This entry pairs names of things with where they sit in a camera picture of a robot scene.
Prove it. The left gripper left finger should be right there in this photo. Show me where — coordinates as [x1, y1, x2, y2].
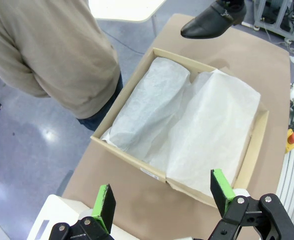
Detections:
[48, 184, 116, 240]

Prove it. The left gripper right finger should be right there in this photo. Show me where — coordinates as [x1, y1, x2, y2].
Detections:
[208, 169, 294, 240]

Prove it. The black leather buckle shoe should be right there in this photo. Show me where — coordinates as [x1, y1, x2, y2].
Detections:
[181, 0, 248, 40]

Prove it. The brown cardboard shoe box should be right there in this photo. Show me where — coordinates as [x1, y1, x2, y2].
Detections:
[90, 47, 270, 209]

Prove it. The white tissue paper sheet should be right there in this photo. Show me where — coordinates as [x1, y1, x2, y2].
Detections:
[100, 56, 191, 154]
[146, 69, 262, 198]

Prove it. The white table leg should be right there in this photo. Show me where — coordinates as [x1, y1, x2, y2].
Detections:
[151, 14, 158, 38]

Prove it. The yellow emergency stop button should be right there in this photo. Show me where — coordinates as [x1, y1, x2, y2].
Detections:
[285, 128, 294, 154]

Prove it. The person in beige sweater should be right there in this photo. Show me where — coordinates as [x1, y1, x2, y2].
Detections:
[0, 0, 124, 132]

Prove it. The aluminium frame cart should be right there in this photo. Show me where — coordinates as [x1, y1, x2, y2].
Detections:
[252, 0, 294, 44]

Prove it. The black floor cable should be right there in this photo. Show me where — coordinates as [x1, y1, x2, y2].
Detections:
[102, 28, 148, 55]

